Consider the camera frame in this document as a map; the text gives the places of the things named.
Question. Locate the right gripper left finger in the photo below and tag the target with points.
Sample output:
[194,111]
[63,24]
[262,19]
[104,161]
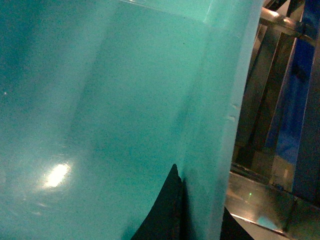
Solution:
[163,221]

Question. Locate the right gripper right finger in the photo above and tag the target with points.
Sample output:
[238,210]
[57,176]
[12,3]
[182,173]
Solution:
[231,229]

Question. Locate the teal plastic bin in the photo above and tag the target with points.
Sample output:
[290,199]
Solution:
[100,98]

